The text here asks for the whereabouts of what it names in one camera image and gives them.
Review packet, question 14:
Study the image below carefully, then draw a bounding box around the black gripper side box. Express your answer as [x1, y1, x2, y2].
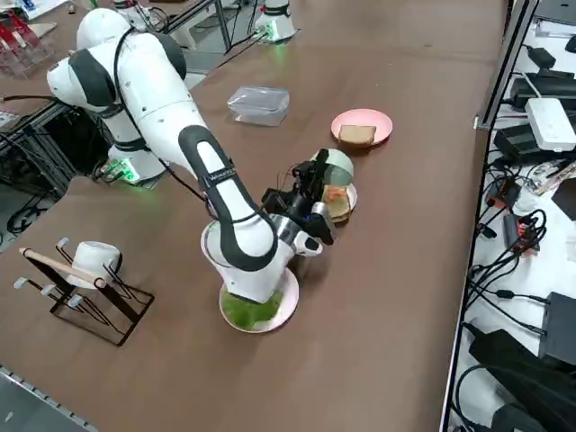
[261, 187, 289, 215]

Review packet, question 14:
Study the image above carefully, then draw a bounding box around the white plate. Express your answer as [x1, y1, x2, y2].
[341, 182, 359, 212]

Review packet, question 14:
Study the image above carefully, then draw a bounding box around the salmon pink plate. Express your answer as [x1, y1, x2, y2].
[330, 108, 393, 146]

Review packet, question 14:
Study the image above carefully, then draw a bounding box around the aluminium frame post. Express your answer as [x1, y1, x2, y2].
[475, 0, 541, 131]

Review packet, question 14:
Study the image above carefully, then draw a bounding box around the green lettuce leaf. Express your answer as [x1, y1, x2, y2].
[223, 290, 284, 326]

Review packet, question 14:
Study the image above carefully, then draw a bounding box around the flat black box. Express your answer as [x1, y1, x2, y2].
[508, 69, 576, 112]

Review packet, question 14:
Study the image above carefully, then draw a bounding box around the pale green bowl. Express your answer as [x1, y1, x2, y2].
[309, 148, 356, 189]

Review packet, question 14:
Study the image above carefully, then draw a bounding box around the small black adapter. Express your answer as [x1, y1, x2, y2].
[525, 44, 558, 69]

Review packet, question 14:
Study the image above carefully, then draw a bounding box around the metal rail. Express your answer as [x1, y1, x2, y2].
[0, 364, 98, 432]

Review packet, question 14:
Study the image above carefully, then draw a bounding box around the black wire cup rack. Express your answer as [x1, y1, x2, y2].
[18, 237, 156, 347]

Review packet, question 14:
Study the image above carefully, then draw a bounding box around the pale pink plate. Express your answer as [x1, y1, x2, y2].
[219, 269, 301, 334]

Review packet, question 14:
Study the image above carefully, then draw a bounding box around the brown bread slice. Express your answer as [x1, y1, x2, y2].
[321, 184, 353, 225]
[337, 124, 377, 148]

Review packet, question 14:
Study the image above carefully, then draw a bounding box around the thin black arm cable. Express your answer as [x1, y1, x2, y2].
[112, 26, 212, 203]

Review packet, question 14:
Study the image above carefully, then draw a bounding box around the black orange adapter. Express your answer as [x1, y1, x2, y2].
[501, 211, 541, 256]

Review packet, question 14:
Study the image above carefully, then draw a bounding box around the black bag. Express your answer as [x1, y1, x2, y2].
[467, 328, 576, 432]

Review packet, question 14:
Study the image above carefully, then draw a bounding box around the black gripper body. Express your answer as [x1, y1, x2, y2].
[283, 186, 319, 224]

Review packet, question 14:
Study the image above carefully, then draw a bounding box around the white cup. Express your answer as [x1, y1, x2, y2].
[67, 241, 122, 290]

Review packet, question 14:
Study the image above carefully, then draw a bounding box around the black table frame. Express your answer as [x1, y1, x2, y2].
[0, 94, 113, 202]

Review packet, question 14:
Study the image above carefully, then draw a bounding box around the clear plastic container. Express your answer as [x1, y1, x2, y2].
[227, 85, 291, 129]

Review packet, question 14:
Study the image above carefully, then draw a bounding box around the printed packet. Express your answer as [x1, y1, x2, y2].
[528, 159, 576, 197]

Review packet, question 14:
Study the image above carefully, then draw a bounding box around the large black box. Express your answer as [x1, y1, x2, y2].
[538, 291, 576, 366]

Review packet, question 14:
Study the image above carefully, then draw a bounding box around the clear acrylic shelf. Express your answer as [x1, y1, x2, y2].
[0, 8, 59, 82]

